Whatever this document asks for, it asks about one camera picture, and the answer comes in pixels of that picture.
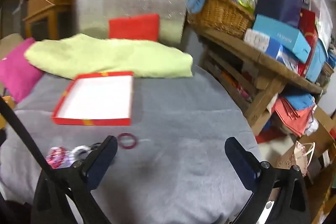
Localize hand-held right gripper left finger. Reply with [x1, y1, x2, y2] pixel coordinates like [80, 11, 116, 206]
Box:
[31, 135, 118, 224]

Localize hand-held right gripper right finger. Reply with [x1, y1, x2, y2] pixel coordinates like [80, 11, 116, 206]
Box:
[225, 137, 311, 224]

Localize white bead bracelet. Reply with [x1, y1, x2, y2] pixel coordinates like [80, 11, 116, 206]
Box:
[69, 145, 91, 161]

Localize dark red bangle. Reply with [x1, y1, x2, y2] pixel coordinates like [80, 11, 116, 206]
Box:
[117, 133, 138, 149]

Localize pink crystal bead bracelet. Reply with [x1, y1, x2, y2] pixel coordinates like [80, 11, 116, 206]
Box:
[46, 147, 69, 169]

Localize shallow red cardboard box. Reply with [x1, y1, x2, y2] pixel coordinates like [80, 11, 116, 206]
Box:
[51, 71, 135, 127]

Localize stack of red paper bags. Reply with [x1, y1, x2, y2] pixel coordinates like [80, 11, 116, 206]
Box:
[272, 97, 315, 136]

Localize grey blanket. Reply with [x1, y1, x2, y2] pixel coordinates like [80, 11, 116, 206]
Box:
[0, 64, 263, 224]

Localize blue paper bags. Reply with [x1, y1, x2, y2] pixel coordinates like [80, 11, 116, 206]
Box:
[282, 89, 315, 110]

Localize wooden bench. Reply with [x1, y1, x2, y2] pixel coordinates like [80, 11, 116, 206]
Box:
[194, 27, 326, 135]

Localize light green cloth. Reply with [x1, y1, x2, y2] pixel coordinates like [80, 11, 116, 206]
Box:
[24, 33, 194, 80]

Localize white patterned box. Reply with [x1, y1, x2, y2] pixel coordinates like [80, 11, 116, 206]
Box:
[244, 28, 284, 62]

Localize magenta pillow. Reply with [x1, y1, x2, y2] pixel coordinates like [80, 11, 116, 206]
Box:
[0, 38, 44, 104]

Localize long light blue box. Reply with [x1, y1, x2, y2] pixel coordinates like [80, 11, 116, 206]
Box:
[252, 14, 311, 64]

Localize small red cushion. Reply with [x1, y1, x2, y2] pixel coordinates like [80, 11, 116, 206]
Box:
[108, 13, 160, 42]

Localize red gift bag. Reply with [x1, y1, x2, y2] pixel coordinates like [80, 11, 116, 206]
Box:
[298, 7, 319, 76]

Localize wicker basket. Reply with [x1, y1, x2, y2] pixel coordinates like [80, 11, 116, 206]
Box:
[187, 0, 256, 39]

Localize paper bag with white handles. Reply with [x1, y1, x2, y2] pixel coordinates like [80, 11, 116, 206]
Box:
[276, 140, 315, 177]

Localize black cable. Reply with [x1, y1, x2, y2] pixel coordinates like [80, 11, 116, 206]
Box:
[0, 97, 55, 177]

